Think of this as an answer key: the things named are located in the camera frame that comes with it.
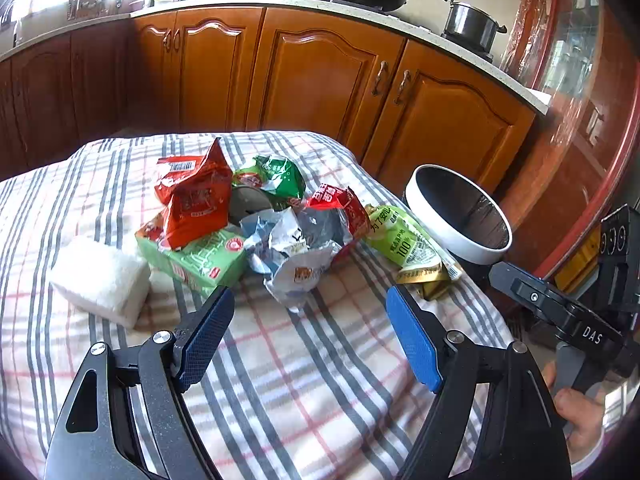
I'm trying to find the light green packet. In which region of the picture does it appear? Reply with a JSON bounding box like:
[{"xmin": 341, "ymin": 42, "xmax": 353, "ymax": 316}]
[{"xmin": 136, "ymin": 212, "xmax": 248, "ymax": 298}]

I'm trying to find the person's right hand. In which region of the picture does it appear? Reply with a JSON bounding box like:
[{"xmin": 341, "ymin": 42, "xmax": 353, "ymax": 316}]
[{"xmin": 542, "ymin": 362, "xmax": 609, "ymax": 466}]

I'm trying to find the red foil-lined packet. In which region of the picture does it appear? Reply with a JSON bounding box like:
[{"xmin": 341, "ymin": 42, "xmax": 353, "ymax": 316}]
[{"xmin": 300, "ymin": 183, "xmax": 372, "ymax": 266}]

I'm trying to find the plaid checked cloth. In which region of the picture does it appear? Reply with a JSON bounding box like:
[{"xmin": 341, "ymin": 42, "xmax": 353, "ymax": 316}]
[{"xmin": 0, "ymin": 130, "xmax": 521, "ymax": 480}]

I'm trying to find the gold foil wrapper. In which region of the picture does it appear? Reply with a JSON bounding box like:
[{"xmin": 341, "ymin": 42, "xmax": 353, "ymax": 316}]
[{"xmin": 397, "ymin": 265, "xmax": 453, "ymax": 302}]

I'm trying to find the white sponge block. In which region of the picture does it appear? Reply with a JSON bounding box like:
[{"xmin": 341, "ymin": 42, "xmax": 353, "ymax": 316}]
[{"xmin": 49, "ymin": 235, "xmax": 152, "ymax": 330}]

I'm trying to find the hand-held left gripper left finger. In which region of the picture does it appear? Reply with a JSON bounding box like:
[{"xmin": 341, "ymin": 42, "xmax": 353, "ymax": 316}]
[{"xmin": 44, "ymin": 285, "xmax": 236, "ymax": 480}]

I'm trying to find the white round waste bin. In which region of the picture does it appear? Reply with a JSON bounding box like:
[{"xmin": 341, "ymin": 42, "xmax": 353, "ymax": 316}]
[{"xmin": 404, "ymin": 164, "xmax": 513, "ymax": 266}]

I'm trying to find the wooden kitchen base cabinet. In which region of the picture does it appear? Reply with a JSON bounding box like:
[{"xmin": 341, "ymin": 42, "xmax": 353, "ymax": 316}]
[{"xmin": 0, "ymin": 5, "xmax": 538, "ymax": 196}]

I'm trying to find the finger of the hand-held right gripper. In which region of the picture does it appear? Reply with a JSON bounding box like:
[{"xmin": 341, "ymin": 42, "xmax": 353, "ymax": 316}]
[{"xmin": 489, "ymin": 262, "xmax": 577, "ymax": 327}]

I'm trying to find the light stone countertop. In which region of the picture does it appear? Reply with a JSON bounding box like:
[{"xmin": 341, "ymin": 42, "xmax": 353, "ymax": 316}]
[{"xmin": 0, "ymin": 0, "xmax": 552, "ymax": 116}]

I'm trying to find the red barcode snack packet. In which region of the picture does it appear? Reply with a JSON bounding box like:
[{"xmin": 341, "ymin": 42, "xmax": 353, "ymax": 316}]
[{"xmin": 154, "ymin": 155, "xmax": 208, "ymax": 206}]

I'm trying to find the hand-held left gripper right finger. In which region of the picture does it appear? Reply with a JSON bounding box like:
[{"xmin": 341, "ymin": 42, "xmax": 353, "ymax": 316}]
[{"xmin": 386, "ymin": 284, "xmax": 573, "ymax": 480}]

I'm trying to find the yellow board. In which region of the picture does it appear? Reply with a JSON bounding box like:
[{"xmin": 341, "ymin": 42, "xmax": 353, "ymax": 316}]
[{"xmin": 554, "ymin": 225, "xmax": 601, "ymax": 293}]

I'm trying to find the red wooden glass door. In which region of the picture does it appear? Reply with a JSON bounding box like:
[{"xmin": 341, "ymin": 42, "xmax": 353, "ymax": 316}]
[{"xmin": 495, "ymin": 0, "xmax": 640, "ymax": 286}]

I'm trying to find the dark green snack packet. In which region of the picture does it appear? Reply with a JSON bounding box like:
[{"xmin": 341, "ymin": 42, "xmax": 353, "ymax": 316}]
[{"xmin": 231, "ymin": 154, "xmax": 307, "ymax": 212}]

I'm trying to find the steel cooking pot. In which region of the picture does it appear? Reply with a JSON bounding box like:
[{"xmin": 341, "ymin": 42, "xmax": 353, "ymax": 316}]
[{"xmin": 441, "ymin": 0, "xmax": 507, "ymax": 52}]

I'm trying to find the orange-red snack packet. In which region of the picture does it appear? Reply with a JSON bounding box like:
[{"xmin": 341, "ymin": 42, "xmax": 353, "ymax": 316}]
[{"xmin": 162, "ymin": 137, "xmax": 234, "ymax": 251}]

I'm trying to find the lime green drink pouch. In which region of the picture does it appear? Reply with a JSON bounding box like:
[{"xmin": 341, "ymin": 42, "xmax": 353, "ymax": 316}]
[{"xmin": 364, "ymin": 204, "xmax": 463, "ymax": 282}]

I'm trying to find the silver white packet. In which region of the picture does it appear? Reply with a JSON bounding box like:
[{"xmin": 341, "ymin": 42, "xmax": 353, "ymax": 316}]
[{"xmin": 240, "ymin": 207, "xmax": 351, "ymax": 316}]

